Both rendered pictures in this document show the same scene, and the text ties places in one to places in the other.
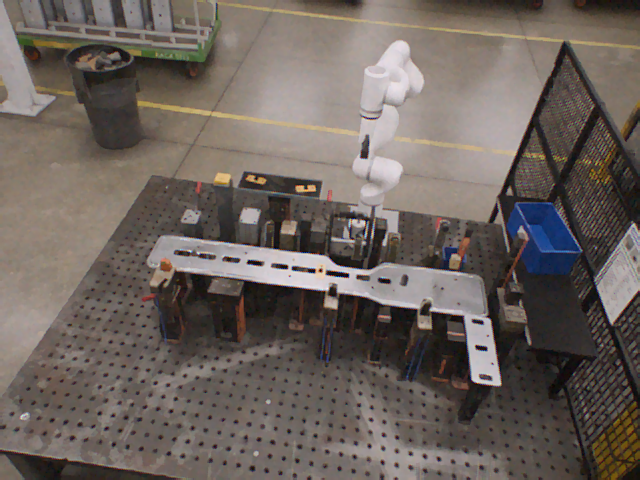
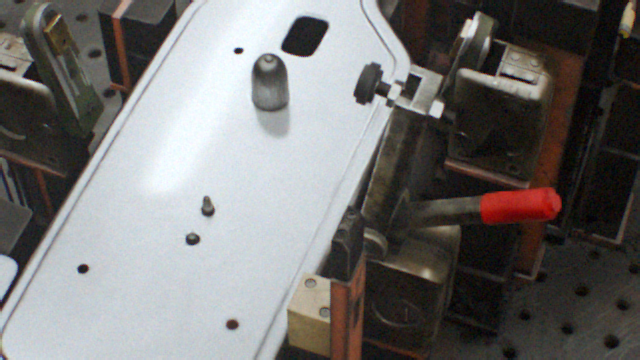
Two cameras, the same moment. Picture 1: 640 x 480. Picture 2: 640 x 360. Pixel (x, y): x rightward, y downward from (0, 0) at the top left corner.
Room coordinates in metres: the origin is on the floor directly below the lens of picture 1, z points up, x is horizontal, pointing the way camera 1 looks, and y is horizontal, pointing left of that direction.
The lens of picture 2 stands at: (1.63, -1.01, 1.80)
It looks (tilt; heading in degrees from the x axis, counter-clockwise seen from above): 54 degrees down; 108
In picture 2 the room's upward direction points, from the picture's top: 1 degrees counter-clockwise
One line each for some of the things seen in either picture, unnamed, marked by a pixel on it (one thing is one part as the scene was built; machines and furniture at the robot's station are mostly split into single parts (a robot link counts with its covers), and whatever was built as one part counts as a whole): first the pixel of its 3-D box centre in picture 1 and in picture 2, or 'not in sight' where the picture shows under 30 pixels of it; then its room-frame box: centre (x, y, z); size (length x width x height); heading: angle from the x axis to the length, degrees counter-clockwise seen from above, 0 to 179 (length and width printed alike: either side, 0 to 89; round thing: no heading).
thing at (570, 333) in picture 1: (537, 264); not in sight; (1.54, -0.95, 1.02); 0.90 x 0.22 x 0.03; 176
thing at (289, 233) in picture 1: (287, 258); not in sight; (1.57, 0.11, 0.89); 0.13 x 0.11 x 0.38; 176
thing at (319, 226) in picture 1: (317, 255); not in sight; (1.61, -0.02, 0.89); 0.13 x 0.11 x 0.38; 176
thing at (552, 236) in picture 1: (541, 237); not in sight; (1.62, -0.96, 1.10); 0.30 x 0.17 x 0.13; 6
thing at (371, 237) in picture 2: not in sight; (366, 242); (1.51, -0.54, 1.06); 0.03 x 0.01 x 0.03; 176
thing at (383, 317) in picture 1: (379, 337); (149, 103); (1.21, -0.30, 0.84); 0.11 x 0.08 x 0.29; 176
